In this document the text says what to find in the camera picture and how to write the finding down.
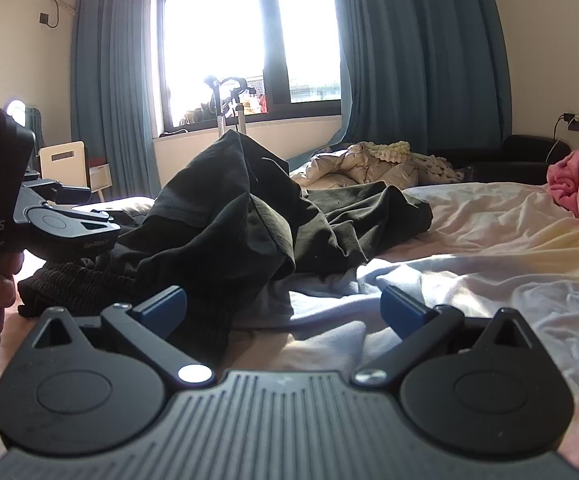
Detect dark green t-shirt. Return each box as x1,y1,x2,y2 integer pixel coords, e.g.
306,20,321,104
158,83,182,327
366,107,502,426
104,132,433,363

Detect silver tripod stand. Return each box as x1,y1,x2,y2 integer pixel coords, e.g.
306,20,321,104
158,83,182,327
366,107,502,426
204,76,256,136

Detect black ribbed pants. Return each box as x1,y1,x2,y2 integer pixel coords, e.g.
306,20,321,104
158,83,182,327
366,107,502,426
17,263,157,318

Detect beige puffer jacket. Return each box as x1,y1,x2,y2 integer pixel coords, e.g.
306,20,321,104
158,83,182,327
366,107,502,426
289,141,464,190

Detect dark framed window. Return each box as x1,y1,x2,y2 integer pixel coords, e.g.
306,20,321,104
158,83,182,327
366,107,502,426
153,0,341,134

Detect right teal curtain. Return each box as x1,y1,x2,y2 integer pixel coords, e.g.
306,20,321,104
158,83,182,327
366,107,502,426
324,0,513,155

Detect teal curtain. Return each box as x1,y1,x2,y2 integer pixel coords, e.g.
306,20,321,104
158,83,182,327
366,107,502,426
70,0,160,197
324,0,513,155

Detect black armchair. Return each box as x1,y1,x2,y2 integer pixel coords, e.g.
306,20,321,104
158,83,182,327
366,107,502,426
433,134,571,185

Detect white chair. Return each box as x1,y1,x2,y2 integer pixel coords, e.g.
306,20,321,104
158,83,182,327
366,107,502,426
39,141,90,188

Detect wall power socket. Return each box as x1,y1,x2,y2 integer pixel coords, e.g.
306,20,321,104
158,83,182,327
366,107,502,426
563,113,579,132

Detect oval vanity mirror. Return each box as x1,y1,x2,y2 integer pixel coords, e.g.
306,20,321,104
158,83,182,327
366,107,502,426
5,99,26,127

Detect pale pink bed sheet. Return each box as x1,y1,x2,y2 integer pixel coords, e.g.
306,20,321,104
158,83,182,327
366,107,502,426
0,183,579,479

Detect left teal curtain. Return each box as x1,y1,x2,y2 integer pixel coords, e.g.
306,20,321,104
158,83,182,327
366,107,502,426
70,0,160,197

